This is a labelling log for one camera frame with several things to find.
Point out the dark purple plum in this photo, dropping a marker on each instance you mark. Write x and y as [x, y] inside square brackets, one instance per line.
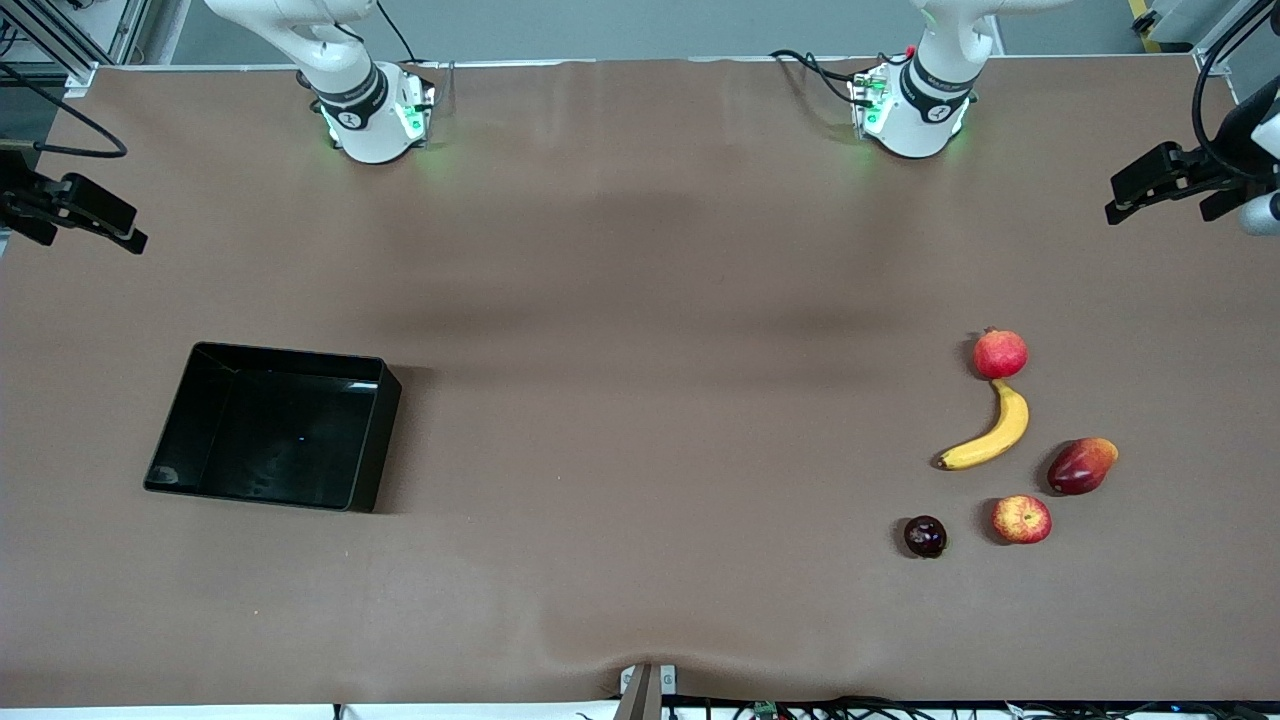
[925, 537]

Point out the yellow banana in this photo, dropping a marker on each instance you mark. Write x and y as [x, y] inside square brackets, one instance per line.
[1005, 430]

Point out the aluminium frame profile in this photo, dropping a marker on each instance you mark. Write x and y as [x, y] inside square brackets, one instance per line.
[60, 50]
[1228, 35]

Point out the red yellow apple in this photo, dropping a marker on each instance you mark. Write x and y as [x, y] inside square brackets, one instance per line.
[1022, 520]

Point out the yellow black striped post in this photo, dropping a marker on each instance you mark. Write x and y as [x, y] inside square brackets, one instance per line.
[1140, 12]

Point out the metal table edge bracket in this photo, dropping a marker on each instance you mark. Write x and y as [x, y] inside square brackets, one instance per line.
[645, 690]

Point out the red pomegranate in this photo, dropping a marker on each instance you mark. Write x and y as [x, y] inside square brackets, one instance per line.
[1000, 355]

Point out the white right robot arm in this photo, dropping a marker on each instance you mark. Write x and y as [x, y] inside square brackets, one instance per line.
[350, 110]

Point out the red yellow mango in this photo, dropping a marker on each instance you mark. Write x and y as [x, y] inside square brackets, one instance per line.
[1082, 467]

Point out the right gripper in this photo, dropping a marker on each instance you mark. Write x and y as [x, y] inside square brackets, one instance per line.
[22, 199]

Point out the black plastic box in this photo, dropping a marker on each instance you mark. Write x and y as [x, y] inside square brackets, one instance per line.
[270, 430]

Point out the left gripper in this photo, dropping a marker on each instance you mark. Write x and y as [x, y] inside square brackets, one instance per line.
[1216, 171]

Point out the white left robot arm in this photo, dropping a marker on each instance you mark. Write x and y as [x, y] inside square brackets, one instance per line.
[925, 100]

